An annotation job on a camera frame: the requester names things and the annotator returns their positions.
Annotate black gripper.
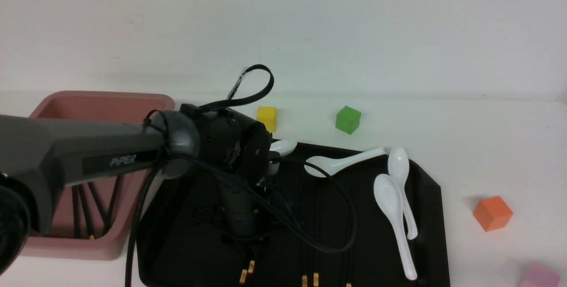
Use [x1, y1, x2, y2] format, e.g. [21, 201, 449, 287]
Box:
[190, 105, 272, 242]

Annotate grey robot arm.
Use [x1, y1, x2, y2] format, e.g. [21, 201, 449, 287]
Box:
[1, 104, 272, 271]

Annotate yellow cube block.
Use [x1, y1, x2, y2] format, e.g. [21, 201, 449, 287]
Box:
[256, 106, 277, 133]

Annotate white ceramic spoon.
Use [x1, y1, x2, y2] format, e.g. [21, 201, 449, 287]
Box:
[270, 140, 298, 156]
[306, 147, 387, 176]
[388, 147, 419, 240]
[373, 174, 418, 281]

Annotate black gold-tipped chopstick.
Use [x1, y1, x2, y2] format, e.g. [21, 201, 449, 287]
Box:
[246, 245, 256, 275]
[312, 181, 320, 287]
[339, 180, 357, 287]
[300, 239, 309, 287]
[239, 252, 249, 286]

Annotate black plastic tray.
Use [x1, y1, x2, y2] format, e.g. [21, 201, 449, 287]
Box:
[136, 155, 450, 287]

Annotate green cube block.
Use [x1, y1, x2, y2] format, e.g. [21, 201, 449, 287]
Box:
[335, 106, 362, 134]

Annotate black chopstick in bin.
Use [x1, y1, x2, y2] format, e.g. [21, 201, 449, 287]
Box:
[71, 186, 81, 239]
[102, 175, 123, 235]
[78, 185, 95, 240]

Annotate pink plastic bin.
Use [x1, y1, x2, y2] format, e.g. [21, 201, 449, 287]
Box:
[21, 91, 175, 260]

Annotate orange cube block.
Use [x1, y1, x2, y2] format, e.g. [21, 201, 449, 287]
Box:
[473, 196, 513, 232]

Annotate pink cube block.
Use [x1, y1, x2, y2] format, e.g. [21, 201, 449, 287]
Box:
[518, 262, 560, 287]

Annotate black cable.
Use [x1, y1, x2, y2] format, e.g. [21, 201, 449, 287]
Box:
[124, 64, 357, 287]

